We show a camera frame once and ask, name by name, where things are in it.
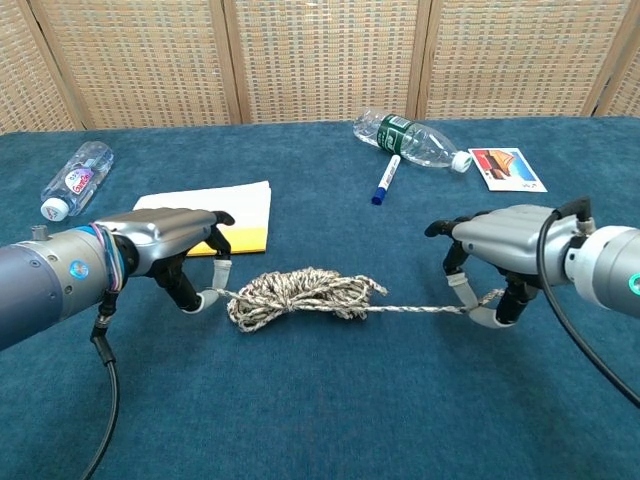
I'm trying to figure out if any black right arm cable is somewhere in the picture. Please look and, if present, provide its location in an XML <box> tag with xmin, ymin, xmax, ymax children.
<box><xmin>537</xmin><ymin>196</ymin><xmax>640</xmax><ymax>409</ymax></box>

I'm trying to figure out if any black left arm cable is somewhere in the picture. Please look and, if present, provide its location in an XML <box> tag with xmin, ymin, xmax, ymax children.
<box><xmin>79</xmin><ymin>299</ymin><xmax>121</xmax><ymax>480</ymax></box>

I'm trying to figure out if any large green-label water bottle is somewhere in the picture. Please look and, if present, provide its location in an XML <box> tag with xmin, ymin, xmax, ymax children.
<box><xmin>352</xmin><ymin>107</ymin><xmax>474</xmax><ymax>175</ymax></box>

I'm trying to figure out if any white yellow notepad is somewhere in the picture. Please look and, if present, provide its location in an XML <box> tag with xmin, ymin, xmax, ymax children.
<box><xmin>132</xmin><ymin>180</ymin><xmax>273</xmax><ymax>257</ymax></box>

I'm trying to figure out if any woven bamboo folding screen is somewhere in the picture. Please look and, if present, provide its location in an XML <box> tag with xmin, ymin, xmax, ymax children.
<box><xmin>0</xmin><ymin>0</ymin><xmax>640</xmax><ymax>135</ymax></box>

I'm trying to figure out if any speckled beige rope bundle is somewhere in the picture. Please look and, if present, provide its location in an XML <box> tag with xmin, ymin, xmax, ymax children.
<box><xmin>214</xmin><ymin>267</ymin><xmax>506</xmax><ymax>334</ymax></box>

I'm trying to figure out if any small pink-label water bottle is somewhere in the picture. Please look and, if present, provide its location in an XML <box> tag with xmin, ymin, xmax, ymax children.
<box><xmin>39</xmin><ymin>140</ymin><xmax>115</xmax><ymax>223</ymax></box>

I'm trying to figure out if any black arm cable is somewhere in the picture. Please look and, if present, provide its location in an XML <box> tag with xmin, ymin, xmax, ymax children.
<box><xmin>79</xmin><ymin>299</ymin><xmax>121</xmax><ymax>480</ymax></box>
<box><xmin>537</xmin><ymin>196</ymin><xmax>640</xmax><ymax>409</ymax></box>

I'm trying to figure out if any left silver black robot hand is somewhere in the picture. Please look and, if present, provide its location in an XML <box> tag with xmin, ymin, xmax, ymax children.
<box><xmin>92</xmin><ymin>208</ymin><xmax>236</xmax><ymax>315</ymax></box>

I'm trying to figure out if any picture postcard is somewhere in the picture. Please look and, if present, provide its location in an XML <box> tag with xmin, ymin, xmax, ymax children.
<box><xmin>467</xmin><ymin>147</ymin><xmax>549</xmax><ymax>194</ymax></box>

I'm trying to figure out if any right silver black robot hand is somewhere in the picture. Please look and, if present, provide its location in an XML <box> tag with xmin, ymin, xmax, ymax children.
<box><xmin>424</xmin><ymin>203</ymin><xmax>579</xmax><ymax>329</ymax></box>

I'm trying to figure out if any blue felt table cover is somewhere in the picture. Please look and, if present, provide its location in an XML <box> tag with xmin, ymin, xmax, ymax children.
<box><xmin>0</xmin><ymin>115</ymin><xmax>640</xmax><ymax>480</ymax></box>

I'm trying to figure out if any white marker blue cap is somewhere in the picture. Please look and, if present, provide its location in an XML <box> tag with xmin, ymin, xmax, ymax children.
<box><xmin>370</xmin><ymin>154</ymin><xmax>402</xmax><ymax>206</ymax></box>

